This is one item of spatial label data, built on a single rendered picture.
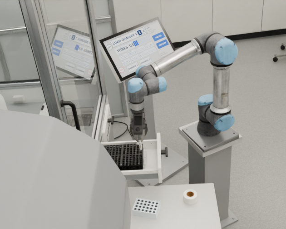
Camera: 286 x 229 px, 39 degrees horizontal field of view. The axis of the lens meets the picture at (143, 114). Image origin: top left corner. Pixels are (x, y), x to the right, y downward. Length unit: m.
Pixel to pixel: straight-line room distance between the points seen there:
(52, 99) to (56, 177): 0.56
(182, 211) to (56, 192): 1.24
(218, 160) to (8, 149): 1.78
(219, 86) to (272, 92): 2.23
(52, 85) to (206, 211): 1.04
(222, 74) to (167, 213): 0.75
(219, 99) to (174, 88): 2.22
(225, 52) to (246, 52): 3.05
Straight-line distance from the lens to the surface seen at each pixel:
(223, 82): 2.16
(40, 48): 1.36
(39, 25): 1.34
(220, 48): 2.05
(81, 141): 1.07
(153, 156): 2.27
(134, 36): 2.86
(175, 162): 3.41
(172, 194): 2.16
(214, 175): 2.64
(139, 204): 2.08
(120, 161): 2.17
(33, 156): 0.96
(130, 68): 2.76
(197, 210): 2.08
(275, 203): 3.20
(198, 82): 4.48
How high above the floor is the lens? 2.33
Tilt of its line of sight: 35 degrees down
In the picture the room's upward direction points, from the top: 6 degrees counter-clockwise
